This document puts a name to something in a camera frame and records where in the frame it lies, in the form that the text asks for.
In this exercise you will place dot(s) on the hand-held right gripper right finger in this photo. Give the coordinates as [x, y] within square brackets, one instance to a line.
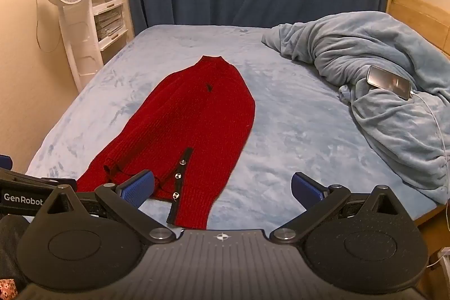
[308, 190]

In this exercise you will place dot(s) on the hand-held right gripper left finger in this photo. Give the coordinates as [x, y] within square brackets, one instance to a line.
[139, 188]

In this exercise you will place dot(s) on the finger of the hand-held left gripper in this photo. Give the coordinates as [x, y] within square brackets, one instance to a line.
[5, 161]
[52, 181]

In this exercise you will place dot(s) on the red knit sweater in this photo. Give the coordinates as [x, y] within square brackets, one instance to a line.
[207, 110]

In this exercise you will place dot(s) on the dark cloth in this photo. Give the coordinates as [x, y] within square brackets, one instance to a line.
[12, 247]

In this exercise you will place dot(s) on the smartphone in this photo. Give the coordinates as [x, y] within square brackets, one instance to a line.
[388, 82]

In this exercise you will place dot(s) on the blue-grey fleece blanket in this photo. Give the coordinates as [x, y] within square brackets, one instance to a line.
[386, 43]

